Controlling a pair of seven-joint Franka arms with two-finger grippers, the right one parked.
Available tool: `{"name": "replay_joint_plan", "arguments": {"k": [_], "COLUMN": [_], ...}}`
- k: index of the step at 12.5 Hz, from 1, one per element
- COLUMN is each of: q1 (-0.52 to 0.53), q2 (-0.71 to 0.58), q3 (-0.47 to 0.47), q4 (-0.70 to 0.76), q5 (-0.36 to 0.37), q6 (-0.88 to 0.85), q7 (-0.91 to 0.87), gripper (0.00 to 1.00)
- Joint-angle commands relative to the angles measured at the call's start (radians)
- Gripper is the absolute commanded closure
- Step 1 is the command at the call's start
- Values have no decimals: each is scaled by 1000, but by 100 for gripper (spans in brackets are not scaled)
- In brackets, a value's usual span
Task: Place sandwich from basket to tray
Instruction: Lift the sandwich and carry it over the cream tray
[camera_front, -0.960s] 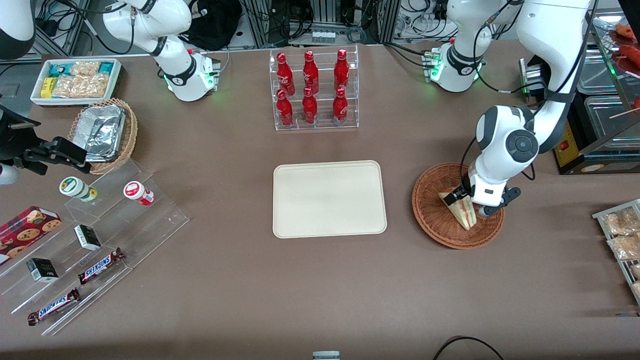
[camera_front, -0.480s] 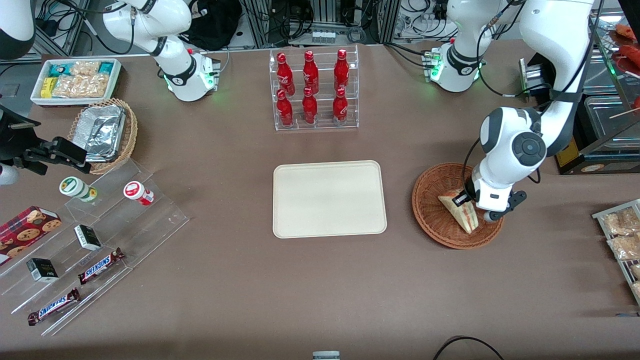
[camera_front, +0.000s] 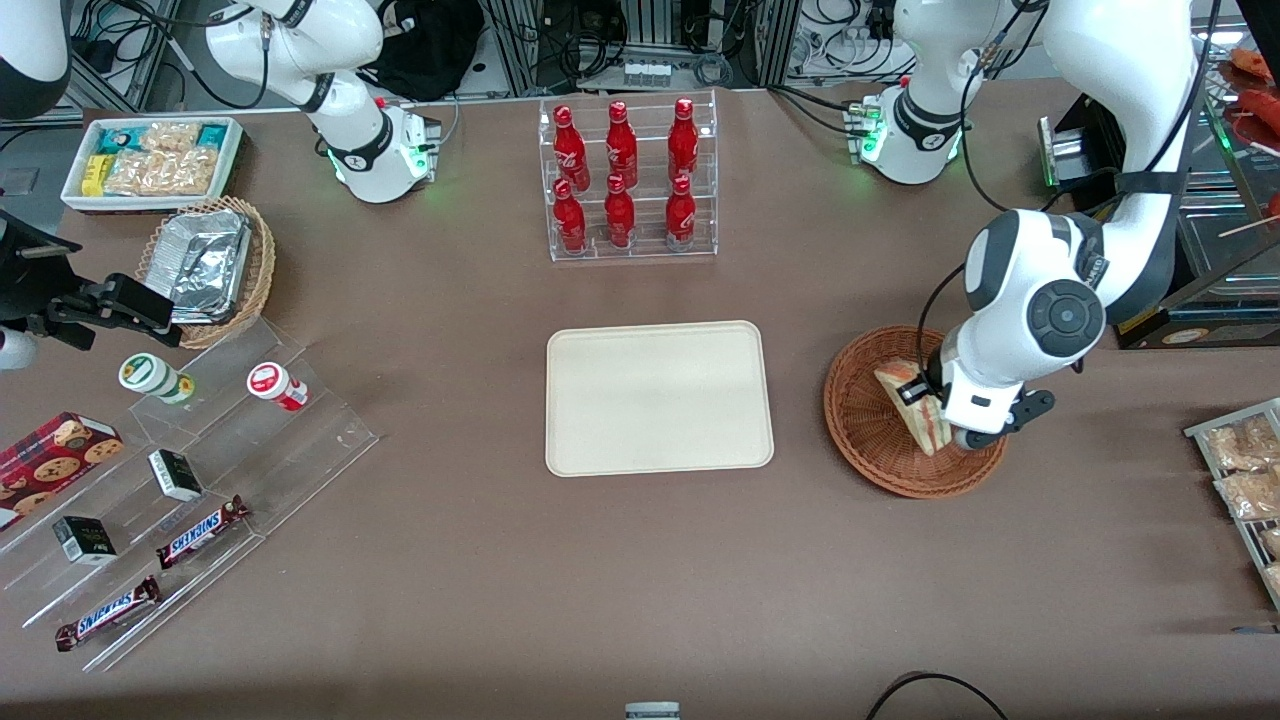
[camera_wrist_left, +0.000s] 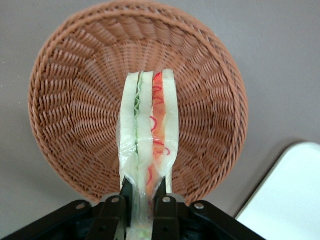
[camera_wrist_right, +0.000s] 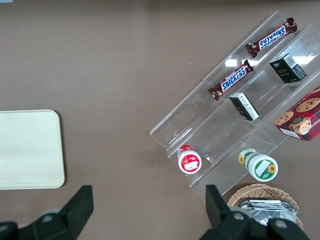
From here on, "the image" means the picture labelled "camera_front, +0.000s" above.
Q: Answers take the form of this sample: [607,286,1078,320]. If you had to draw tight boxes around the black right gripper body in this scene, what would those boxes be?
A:
[0,208,83,329]

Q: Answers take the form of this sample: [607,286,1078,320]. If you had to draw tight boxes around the triangular sandwich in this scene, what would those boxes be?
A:
[873,361,954,459]

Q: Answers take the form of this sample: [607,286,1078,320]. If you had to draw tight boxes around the brown round wicker basket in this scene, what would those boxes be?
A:
[823,324,1011,500]

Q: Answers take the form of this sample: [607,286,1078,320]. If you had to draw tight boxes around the aluminium foil tray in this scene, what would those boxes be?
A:
[144,209,253,325]

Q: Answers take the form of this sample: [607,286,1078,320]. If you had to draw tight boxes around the tan wicker basket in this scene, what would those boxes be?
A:
[134,195,277,351]

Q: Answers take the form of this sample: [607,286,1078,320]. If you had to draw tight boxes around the cream plastic serving tray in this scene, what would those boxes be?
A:
[545,320,776,479]

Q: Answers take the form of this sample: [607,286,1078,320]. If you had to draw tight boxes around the green lid white cup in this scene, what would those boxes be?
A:
[117,352,197,407]

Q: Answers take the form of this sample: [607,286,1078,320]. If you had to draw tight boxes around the white rectangular snack bin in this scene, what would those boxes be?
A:
[60,116,247,214]

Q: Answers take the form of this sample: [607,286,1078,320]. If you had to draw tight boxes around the red cookie box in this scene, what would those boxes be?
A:
[0,411,125,532]

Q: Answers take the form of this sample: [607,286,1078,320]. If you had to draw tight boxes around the clear rice cracker bag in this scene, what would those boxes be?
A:
[104,148,219,198]
[139,121,202,153]

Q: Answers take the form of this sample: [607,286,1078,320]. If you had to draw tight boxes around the red lid white cup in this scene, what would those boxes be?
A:
[246,361,310,413]

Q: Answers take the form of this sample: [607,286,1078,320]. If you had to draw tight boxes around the small dark green box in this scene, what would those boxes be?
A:
[147,448,205,503]
[51,515,119,567]

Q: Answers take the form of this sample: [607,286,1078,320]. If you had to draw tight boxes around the clear acrylic stepped shelf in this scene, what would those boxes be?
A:
[0,317,380,674]

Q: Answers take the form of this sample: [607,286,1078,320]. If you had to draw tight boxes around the brown Snickers bar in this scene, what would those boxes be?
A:
[154,495,252,571]
[54,575,163,653]

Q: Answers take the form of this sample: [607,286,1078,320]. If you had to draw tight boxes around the black food warmer case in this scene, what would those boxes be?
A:
[1040,30,1280,352]

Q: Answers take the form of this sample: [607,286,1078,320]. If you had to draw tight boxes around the red cola bottle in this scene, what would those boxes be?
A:
[664,175,698,252]
[604,100,640,190]
[551,178,589,254]
[552,104,592,192]
[667,97,700,185]
[603,173,637,250]

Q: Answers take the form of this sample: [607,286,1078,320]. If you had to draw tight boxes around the clear acrylic bottle rack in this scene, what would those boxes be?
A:
[537,89,720,264]

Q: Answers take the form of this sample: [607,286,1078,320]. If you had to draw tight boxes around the black bag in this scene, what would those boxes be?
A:
[362,0,487,103]

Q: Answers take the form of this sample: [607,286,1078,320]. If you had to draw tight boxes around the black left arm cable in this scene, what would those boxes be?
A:
[915,0,1226,381]

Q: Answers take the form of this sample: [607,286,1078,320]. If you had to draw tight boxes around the grey wire rack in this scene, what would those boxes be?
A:
[1183,397,1280,612]

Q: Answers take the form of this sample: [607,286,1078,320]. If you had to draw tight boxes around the black looped floor cable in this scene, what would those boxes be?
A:
[864,671,1012,720]

